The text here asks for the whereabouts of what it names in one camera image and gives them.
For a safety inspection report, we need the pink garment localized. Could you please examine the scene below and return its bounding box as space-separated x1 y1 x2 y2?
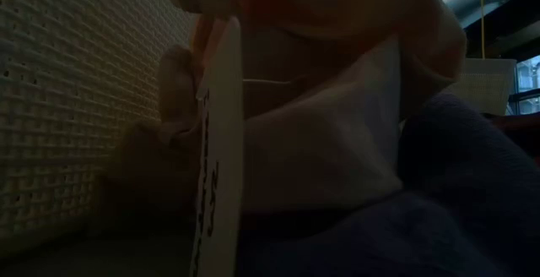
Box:
105 0 467 223

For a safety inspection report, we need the yellow hanging cord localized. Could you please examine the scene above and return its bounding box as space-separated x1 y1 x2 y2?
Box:
479 0 486 60

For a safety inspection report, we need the purple sock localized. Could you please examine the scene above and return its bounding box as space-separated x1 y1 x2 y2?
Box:
235 90 540 277

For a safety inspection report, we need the white printed garment tag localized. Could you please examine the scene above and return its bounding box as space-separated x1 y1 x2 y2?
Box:
188 14 245 277

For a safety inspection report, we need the glass window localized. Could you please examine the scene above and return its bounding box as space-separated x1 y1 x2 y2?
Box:
508 55 540 116

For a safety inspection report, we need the white woven-texture plastic basket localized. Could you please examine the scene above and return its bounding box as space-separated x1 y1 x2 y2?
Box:
0 0 199 253
445 57 518 117

